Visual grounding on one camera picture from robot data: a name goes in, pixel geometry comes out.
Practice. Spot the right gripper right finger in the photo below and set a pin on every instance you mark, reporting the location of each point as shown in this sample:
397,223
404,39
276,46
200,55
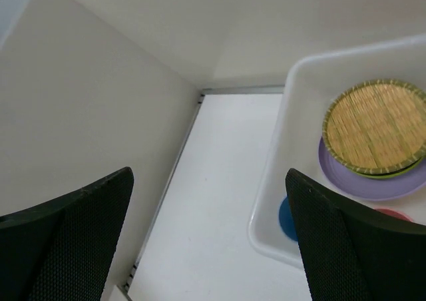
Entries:
351,251

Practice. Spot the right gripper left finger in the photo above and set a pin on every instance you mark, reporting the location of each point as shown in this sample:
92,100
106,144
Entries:
62,249

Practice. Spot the pink plastic cup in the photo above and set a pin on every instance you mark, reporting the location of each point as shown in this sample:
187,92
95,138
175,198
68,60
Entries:
394,214

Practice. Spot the blue plastic cup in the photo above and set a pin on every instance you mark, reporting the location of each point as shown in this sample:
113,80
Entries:
286,221

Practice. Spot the purple plastic plate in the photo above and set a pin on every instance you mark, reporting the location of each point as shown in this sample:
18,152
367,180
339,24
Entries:
370,188

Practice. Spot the green plastic plate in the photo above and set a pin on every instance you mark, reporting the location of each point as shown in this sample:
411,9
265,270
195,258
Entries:
389,175

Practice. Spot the round bamboo tray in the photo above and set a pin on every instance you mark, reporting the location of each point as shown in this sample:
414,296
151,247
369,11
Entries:
377,127

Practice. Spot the clear plastic bin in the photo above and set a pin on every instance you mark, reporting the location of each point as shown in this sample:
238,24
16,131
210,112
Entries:
312,84

